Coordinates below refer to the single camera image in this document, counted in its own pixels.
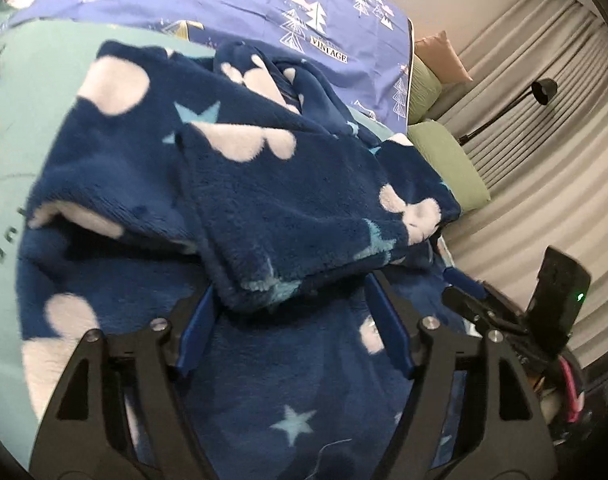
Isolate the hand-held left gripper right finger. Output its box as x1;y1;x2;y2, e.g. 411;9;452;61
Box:
363;270;560;480

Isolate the black floor lamp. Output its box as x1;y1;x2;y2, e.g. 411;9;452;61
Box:
458;78;559;147

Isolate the grey curtain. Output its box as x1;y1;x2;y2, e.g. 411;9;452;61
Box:
431;0;608;361

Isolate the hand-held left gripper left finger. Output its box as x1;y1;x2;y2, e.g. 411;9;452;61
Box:
29;282;221;480

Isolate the person's dark jacket pink trim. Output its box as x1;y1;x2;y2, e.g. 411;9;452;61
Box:
531;345;608;461

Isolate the pink pillow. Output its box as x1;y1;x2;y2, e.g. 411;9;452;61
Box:
414;30;474;84

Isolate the navy fleece garment white print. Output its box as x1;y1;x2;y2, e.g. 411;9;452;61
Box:
19;39;485;480

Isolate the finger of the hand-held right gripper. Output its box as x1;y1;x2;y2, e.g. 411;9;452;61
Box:
441;285;530;337
443;266;492;303

